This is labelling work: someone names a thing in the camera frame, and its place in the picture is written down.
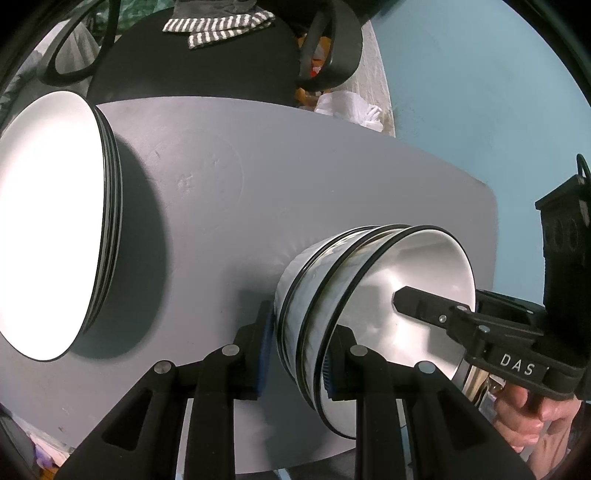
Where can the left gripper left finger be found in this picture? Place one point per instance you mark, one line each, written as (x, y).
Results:
(235, 371)

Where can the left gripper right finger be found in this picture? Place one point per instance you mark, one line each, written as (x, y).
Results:
(354, 372)

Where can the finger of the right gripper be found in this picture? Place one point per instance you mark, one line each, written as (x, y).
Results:
(432, 309)

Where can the white plate black rim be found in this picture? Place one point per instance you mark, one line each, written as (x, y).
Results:
(61, 217)

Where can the person's right hand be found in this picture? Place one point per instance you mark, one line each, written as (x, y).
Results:
(546, 425)

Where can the black office chair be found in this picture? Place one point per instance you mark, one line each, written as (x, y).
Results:
(314, 48)

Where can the striped grey white cloth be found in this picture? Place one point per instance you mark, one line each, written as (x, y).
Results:
(204, 31)

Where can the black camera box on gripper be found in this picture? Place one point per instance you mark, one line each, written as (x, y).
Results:
(565, 219)

